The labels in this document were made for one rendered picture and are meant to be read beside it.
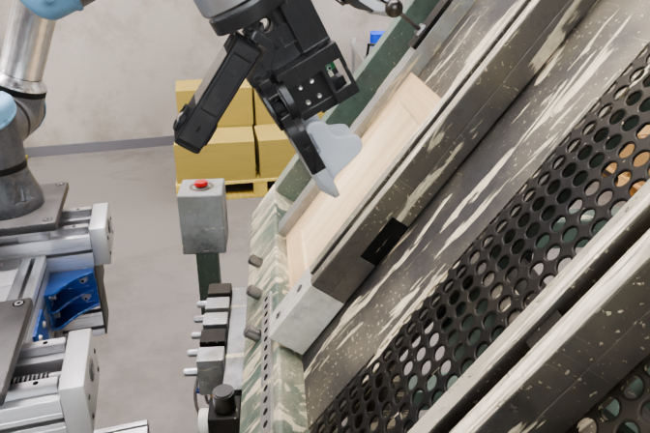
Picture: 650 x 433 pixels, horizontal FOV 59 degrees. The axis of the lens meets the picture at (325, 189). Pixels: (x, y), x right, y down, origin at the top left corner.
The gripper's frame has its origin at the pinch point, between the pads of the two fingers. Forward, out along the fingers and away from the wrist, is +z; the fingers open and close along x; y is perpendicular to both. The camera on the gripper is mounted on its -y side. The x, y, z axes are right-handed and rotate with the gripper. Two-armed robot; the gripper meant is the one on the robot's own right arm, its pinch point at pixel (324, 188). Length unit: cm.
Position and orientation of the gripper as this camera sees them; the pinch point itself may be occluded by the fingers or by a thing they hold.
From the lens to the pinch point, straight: 60.0
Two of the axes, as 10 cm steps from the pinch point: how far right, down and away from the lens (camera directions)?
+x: -2.7, -3.8, 8.8
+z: 4.4, 7.7, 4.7
